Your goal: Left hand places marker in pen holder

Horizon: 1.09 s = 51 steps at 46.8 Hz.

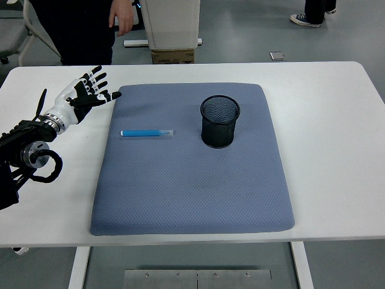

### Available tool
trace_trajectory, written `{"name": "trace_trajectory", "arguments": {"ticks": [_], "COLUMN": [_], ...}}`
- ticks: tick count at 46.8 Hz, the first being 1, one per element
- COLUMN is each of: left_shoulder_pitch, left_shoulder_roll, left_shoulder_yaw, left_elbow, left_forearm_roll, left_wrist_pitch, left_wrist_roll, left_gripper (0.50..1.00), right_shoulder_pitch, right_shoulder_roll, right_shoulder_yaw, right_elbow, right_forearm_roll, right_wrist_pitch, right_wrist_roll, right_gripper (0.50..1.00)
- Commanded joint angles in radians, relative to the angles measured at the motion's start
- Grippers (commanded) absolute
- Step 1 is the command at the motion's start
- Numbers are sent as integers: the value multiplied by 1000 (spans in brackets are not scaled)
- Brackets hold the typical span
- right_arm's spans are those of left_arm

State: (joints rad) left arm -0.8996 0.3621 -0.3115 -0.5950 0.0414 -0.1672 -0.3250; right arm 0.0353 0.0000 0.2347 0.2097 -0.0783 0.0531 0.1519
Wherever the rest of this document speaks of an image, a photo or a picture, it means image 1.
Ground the white table leg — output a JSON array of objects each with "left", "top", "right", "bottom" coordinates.
[
  {"left": 290, "top": 241, "right": 315, "bottom": 289},
  {"left": 67, "top": 246, "right": 91, "bottom": 289}
]

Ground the grey chair with white frame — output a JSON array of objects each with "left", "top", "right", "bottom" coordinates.
[{"left": 0, "top": 0, "right": 63, "bottom": 66}]

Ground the blue-grey textured mat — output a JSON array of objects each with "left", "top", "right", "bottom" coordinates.
[{"left": 89, "top": 82, "right": 295, "bottom": 237}]

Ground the person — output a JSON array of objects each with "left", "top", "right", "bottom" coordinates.
[
  {"left": 290, "top": 0, "right": 337, "bottom": 28},
  {"left": 28, "top": 0, "right": 117, "bottom": 66}
]

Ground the blue marker with clear cap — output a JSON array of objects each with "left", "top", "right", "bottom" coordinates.
[{"left": 120, "top": 129, "right": 174, "bottom": 138}]

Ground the black mesh pen holder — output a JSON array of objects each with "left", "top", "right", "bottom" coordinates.
[{"left": 200, "top": 95, "right": 241, "bottom": 149}]

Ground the white pedestal base bar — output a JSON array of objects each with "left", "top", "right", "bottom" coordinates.
[{"left": 123, "top": 38, "right": 203, "bottom": 48}]

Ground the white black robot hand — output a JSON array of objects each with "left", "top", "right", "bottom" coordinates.
[{"left": 49, "top": 65, "right": 123, "bottom": 126}]

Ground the person's hand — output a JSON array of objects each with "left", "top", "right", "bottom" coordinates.
[{"left": 108, "top": 0, "right": 135, "bottom": 37}]

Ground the brown cardboard box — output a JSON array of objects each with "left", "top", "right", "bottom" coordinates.
[{"left": 150, "top": 48, "right": 196, "bottom": 64}]

